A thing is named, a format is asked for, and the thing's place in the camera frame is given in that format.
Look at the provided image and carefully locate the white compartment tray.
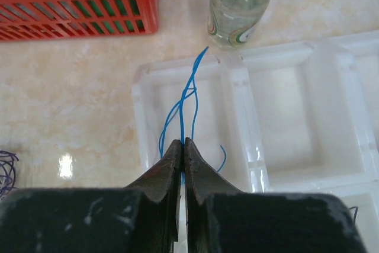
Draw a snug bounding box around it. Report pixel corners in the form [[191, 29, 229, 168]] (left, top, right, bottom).
[[132, 31, 378, 252]]

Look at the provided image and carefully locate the dark purple wire in tray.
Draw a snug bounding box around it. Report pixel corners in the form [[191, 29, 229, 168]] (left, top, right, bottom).
[[348, 206, 359, 224]]

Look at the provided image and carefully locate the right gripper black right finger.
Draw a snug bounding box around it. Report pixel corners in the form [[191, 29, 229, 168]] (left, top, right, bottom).
[[184, 138, 252, 252]]

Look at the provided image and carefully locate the red plastic shopping basket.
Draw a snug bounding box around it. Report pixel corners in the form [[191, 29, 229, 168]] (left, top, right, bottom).
[[1, 0, 159, 42]]

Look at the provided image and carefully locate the clear plastic bottle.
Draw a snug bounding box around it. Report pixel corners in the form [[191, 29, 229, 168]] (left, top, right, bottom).
[[207, 0, 270, 47]]

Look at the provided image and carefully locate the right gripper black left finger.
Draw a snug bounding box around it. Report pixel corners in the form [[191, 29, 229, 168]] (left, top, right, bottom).
[[123, 140, 181, 241]]

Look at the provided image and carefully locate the blue thin wire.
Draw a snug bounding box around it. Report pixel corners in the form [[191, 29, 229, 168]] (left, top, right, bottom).
[[159, 46, 227, 182]]

